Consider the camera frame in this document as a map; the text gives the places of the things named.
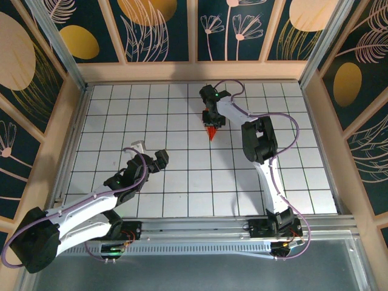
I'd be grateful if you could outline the orange square paper sheet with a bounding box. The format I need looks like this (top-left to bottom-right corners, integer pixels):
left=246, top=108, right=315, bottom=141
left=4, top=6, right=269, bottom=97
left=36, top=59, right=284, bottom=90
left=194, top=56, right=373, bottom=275
left=204, top=107, right=221, bottom=142

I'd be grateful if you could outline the grey metal sheet panel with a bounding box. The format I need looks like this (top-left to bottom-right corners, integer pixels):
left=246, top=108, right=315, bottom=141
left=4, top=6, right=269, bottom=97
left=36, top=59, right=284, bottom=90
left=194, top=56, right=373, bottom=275
left=16, top=239, right=372, bottom=291

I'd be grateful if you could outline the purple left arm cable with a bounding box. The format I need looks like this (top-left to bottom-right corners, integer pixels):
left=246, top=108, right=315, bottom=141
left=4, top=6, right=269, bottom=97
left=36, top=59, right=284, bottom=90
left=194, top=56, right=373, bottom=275
left=1, top=147, right=149, bottom=268

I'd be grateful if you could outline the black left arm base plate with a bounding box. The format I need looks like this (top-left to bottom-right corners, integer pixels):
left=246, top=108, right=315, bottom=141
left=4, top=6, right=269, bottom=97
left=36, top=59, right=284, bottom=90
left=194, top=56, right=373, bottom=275
left=109, top=220, right=142, bottom=241

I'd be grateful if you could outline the aluminium side rail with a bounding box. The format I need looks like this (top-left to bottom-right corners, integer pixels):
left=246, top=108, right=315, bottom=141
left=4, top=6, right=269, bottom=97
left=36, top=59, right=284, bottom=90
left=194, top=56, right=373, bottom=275
left=301, top=83, right=346, bottom=216
left=45, top=87, right=92, bottom=219

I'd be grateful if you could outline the aluminium front frame rail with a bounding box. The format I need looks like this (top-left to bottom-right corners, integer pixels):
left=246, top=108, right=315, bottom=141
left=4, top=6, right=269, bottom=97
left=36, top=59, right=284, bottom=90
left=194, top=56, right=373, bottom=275
left=32, top=215, right=360, bottom=243

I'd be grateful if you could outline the slotted grey cable duct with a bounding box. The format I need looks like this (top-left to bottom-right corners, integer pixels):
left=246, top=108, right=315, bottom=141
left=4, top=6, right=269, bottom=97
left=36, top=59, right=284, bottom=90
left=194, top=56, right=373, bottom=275
left=59, top=244, right=273, bottom=256

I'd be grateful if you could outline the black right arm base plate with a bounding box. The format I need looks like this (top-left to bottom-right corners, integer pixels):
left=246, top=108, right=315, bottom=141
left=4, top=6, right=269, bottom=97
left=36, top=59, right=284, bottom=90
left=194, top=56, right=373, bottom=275
left=247, top=218, right=304, bottom=240

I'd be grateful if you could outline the aluminium corner post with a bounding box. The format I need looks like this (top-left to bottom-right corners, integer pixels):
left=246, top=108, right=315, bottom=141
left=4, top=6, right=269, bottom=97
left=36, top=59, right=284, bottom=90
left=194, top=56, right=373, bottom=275
left=25, top=0, right=89, bottom=92
left=298, top=0, right=355, bottom=87

